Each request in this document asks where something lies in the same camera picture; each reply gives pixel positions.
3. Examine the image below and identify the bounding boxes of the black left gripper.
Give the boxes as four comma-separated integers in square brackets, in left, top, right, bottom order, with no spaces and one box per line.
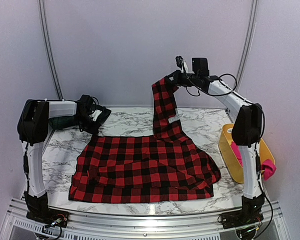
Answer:
[73,113,100,134]

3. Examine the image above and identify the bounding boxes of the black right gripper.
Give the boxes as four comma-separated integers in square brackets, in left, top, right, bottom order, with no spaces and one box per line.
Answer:
[165,69,199,87]

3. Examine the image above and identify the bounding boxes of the red black plaid shirt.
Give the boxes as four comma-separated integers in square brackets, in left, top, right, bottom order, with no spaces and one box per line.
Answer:
[68,78,221,204]

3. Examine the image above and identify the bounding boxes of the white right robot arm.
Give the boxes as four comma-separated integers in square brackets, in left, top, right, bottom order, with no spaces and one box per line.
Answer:
[167,56,265,224]

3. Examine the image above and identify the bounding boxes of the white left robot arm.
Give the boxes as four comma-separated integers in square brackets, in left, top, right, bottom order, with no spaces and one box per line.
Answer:
[17,94,104,223]

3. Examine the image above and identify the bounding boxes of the yellow laundry basket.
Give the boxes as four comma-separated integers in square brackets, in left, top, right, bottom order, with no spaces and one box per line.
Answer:
[219,122,276,184]

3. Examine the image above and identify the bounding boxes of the dark green plaid garment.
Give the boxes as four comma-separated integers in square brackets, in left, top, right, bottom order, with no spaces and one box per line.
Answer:
[48,106,112,131]

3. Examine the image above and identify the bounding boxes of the pink garment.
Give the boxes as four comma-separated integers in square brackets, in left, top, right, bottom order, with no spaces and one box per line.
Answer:
[230,139,277,181]

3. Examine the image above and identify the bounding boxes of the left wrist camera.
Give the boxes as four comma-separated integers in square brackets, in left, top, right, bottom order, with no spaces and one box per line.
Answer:
[89,109,102,122]

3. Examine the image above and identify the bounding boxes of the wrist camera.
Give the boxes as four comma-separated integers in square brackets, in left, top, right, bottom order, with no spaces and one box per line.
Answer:
[175,56,188,73]
[89,109,102,122]

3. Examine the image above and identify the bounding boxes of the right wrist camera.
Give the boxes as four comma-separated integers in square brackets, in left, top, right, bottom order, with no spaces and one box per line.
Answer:
[175,56,188,73]

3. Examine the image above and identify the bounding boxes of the left corner wall post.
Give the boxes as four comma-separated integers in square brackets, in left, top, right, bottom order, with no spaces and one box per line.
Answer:
[37,0,63,100]

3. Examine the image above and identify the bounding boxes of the corner wall post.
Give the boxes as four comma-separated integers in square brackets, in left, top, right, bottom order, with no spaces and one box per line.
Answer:
[237,0,259,85]
[37,0,63,100]

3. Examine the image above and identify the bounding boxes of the right corner wall post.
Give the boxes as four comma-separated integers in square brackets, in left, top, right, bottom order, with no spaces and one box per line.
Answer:
[237,0,259,85]

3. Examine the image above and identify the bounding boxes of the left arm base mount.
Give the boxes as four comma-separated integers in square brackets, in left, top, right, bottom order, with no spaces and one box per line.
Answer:
[26,208,69,228]

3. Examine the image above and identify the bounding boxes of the aluminium front rail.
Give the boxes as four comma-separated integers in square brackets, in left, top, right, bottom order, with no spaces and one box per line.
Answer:
[0,199,290,240]

